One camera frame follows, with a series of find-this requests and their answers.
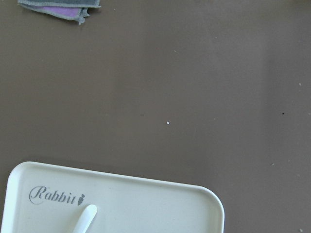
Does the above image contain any grey folded cloth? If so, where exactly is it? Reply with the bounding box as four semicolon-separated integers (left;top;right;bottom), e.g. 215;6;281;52
17;0;101;25

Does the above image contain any white ceramic spoon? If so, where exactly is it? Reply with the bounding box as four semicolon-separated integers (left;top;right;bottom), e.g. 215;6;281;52
72;204;98;233

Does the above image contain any cream rabbit tray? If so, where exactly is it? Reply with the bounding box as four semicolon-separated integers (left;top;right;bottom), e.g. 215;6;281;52
1;162;225;233

